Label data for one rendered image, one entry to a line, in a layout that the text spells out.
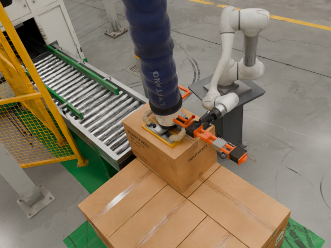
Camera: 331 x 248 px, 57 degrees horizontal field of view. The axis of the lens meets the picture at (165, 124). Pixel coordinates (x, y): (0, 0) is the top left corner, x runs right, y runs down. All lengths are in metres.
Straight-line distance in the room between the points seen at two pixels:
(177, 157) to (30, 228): 1.78
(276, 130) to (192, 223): 1.68
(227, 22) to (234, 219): 1.32
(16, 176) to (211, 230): 1.81
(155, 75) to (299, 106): 2.32
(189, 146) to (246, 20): 0.91
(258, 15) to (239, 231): 1.41
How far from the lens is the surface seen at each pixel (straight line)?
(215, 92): 2.25
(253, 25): 2.19
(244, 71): 2.62
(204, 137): 1.94
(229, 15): 2.19
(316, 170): 3.25
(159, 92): 1.91
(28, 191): 3.28
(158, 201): 2.35
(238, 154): 1.82
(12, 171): 3.07
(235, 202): 2.31
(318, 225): 2.94
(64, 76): 3.98
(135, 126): 2.32
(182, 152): 2.06
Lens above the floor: 2.53
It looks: 44 degrees down
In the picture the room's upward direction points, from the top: 12 degrees counter-clockwise
